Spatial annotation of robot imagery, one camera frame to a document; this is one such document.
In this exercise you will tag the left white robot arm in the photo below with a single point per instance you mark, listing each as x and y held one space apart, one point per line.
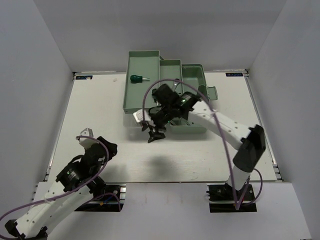
45 214

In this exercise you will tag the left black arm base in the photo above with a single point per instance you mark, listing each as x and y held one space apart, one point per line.
110 200

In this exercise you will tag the right blue label sticker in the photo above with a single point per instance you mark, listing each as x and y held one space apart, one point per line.
234 74

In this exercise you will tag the left blue label sticker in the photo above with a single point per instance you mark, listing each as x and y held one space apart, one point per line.
84 77

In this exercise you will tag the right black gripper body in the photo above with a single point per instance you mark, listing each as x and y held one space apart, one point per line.
158 121

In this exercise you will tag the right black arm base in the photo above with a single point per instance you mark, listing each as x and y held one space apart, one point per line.
221 199

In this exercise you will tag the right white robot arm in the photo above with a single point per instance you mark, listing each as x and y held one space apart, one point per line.
249 142

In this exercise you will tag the large silver ratchet wrench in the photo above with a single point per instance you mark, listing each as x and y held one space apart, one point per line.
176 82

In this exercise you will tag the green plastic toolbox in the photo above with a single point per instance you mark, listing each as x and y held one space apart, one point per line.
152 80

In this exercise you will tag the green stubby screwdriver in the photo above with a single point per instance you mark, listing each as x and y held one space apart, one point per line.
135 79

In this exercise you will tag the blue label sticker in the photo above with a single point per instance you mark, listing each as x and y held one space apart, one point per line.
84 77
234 74

